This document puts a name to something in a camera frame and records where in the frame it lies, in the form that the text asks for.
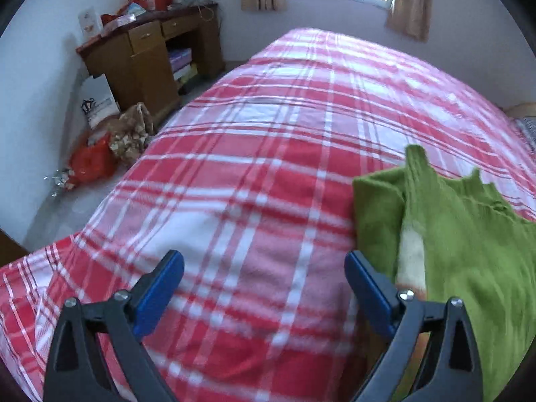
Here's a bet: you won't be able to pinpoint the beige right curtain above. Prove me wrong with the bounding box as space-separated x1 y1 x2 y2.
386 0 432 43

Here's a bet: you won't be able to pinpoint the white card on desk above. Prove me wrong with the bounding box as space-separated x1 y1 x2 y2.
78 6 102 42

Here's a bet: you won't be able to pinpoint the cream wooden headboard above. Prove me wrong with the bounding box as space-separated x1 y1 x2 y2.
504 102 536 119

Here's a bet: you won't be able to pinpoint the stacked boxes in desk shelf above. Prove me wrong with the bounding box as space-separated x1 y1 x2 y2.
168 48 198 83

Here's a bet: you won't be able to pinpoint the grey patterned pillow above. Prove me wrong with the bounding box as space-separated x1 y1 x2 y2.
514 116 536 152

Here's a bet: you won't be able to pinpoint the green orange striped knit sweater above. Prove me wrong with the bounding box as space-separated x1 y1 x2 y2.
352 145 535 401

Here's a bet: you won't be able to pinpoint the white paper shopping bag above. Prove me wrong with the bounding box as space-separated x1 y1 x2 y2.
78 74 120 129

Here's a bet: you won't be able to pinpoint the brown patterned cloth bag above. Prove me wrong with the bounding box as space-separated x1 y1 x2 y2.
107 103 156 166

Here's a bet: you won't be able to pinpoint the red plaid bed sheet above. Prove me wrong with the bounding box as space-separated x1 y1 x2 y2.
1 29 535 401

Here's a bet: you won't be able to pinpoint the brown wooden desk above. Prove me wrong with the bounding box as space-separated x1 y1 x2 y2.
76 1 225 125

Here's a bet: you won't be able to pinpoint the red plastic bag on floor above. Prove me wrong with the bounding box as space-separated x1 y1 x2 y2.
67 133 118 187

